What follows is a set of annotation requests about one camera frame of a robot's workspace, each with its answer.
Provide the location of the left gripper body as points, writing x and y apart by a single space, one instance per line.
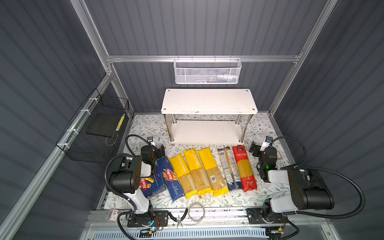
160 150

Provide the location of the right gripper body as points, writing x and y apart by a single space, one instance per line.
256 149

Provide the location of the red spaghetti bag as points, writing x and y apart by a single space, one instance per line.
248 180

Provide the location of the clear blue spaghetti bag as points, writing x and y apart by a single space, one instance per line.
229 165

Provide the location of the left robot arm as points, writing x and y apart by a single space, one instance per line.
136 179

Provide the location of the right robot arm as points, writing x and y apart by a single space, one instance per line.
308 190

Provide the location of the blue Barilla pasta box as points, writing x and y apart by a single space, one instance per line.
153 185

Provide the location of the white two-tier shelf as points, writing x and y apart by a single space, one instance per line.
236 102

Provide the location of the yellow Pastatime bag left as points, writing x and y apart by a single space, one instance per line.
184 175

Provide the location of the yellow pastatime bag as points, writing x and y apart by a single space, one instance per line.
184 175
215 177
198 173

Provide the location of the floral table mat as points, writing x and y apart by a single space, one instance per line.
258 128

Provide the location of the blue Barilla spaghetti box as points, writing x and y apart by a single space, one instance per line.
171 180

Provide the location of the yellow Pastatime bag right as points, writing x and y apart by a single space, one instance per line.
215 177

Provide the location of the yellow Pastatime bag middle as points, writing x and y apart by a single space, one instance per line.
198 173

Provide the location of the black pliers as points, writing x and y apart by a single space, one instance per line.
178 219

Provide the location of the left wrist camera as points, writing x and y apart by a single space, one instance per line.
151 140

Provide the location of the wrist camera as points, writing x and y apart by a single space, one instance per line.
151 140
266 143

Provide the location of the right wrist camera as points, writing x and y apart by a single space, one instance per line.
266 143

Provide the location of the black wire side basket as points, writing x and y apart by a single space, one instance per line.
98 130

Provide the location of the white wire wall basket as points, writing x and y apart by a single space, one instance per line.
207 71

